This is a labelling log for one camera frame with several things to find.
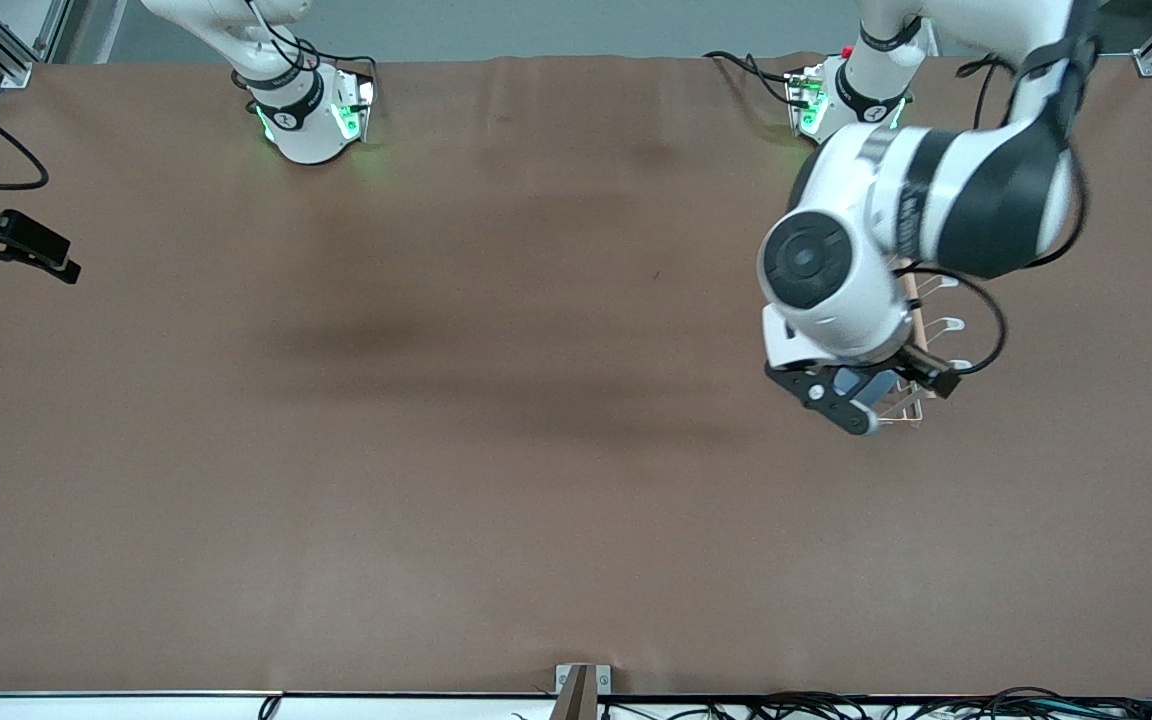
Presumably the black cable bundle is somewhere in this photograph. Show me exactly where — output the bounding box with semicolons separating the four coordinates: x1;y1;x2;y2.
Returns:
600;686;1152;720

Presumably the white wire cup holder rack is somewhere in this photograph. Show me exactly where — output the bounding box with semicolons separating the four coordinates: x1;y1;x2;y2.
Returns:
872;258;974;428

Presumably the brown table mat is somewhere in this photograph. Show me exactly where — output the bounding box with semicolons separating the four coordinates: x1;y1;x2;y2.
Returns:
0;54;1152;699

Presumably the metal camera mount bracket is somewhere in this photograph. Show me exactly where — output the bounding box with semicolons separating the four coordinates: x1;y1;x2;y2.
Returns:
548;664;613;720

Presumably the blue plastic cup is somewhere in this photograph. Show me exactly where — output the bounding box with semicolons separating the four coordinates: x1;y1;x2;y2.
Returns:
830;366;879;409

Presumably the black right base cable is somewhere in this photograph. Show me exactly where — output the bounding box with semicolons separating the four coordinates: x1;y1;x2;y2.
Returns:
232;0;379;93

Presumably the black left base cable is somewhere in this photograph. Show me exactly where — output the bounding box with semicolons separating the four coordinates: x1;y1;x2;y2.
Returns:
703;50;809;107

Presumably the black base cable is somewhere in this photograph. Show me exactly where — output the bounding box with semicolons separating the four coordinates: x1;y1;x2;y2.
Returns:
703;50;809;107
232;0;379;93

